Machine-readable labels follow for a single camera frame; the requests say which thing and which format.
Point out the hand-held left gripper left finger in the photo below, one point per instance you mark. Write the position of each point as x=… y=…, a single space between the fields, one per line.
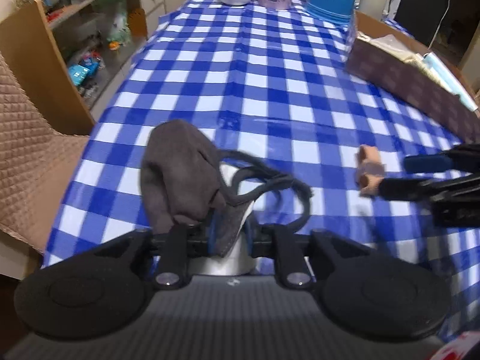
x=212 y=234

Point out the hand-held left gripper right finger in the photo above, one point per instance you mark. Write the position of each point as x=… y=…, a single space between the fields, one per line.
x=281 y=243

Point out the grey cloth face mask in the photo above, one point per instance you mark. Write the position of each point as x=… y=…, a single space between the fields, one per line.
x=180 y=168

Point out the brown cardboard box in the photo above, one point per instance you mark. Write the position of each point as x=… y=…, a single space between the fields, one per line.
x=397 y=78

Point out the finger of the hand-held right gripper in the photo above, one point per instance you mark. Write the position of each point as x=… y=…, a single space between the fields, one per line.
x=427 y=164
x=408 y=188

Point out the brown quilted chair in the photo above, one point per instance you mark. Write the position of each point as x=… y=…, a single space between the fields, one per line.
x=30 y=165

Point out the black mini fridge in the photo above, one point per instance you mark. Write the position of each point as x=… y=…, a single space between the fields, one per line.
x=420 y=3

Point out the blue checkered tablecloth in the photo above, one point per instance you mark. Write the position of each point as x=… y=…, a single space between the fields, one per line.
x=285 y=93

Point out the blue face mask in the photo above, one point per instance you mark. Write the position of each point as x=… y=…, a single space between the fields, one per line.
x=446 y=77

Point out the wooden shelf unit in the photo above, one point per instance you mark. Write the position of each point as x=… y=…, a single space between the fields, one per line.
x=48 y=63

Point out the white quilted cloth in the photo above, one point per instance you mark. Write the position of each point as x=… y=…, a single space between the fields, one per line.
x=390 y=45

